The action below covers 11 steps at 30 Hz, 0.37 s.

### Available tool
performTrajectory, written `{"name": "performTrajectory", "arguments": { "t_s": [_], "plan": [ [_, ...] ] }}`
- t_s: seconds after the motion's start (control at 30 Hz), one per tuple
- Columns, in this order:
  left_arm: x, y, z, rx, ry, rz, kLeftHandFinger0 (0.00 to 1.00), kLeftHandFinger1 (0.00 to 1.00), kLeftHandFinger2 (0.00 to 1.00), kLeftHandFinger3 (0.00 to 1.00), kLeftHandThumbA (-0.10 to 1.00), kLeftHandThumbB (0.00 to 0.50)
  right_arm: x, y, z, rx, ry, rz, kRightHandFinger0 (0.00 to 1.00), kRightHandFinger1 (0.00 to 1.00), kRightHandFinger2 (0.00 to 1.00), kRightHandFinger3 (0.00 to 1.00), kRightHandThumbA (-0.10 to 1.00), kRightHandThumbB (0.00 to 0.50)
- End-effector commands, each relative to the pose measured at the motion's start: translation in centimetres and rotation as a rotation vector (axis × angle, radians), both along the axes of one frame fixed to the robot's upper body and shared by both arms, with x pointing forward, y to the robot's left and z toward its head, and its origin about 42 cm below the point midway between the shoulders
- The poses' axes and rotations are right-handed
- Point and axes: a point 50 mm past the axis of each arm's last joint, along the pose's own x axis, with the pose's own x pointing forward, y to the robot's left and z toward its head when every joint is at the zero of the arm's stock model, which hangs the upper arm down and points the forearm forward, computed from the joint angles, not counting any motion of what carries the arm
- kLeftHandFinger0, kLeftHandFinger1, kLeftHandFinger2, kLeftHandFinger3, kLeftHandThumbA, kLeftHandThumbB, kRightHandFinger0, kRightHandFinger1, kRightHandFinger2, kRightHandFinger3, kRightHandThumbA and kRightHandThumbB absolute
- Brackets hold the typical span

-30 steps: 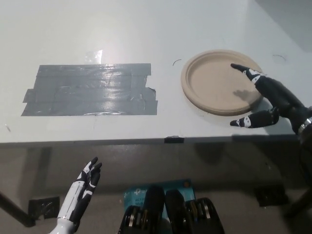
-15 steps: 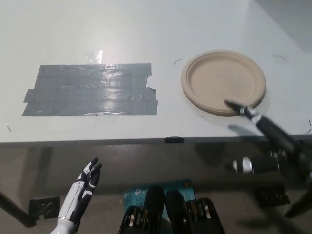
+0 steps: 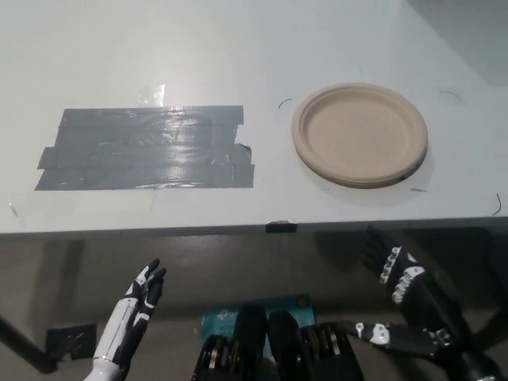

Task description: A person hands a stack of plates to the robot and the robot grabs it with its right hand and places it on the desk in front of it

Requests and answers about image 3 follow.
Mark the black table leg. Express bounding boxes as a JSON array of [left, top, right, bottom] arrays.
[[0, 312, 61, 374]]

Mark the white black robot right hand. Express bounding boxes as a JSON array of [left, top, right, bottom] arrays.
[[354, 225, 502, 376]]

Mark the stack of beige paper plates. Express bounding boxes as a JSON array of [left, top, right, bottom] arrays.
[[291, 82, 430, 190]]

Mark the black tape on floor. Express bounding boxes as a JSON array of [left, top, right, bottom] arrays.
[[45, 322, 98, 362]]

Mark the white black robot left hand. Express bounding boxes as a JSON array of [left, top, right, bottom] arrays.
[[92, 258, 167, 369]]

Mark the small black tape strip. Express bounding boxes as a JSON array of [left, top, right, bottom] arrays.
[[264, 219, 299, 234]]

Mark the clear tape piece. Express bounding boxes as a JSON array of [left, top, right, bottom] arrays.
[[137, 83, 167, 108]]

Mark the grey duct tape patch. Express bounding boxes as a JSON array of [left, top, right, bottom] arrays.
[[34, 105, 256, 193]]

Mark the teal cardboard box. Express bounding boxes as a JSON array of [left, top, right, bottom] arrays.
[[199, 292, 319, 358]]

